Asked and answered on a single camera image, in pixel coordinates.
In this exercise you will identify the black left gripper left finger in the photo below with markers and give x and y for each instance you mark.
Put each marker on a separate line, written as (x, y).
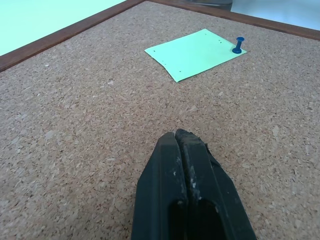
(157, 190)

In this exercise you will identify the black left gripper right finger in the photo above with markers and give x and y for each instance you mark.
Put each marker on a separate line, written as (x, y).
(212, 190)

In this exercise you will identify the green paper note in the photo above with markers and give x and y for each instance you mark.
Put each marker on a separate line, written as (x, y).
(195, 55)

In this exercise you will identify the blue pushpin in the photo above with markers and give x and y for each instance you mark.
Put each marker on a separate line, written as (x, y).
(238, 46)

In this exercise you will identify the dark grey object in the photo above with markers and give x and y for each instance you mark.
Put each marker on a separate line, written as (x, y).
(212, 3)

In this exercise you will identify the cork board with wooden frame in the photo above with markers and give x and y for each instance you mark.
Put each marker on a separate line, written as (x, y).
(100, 105)

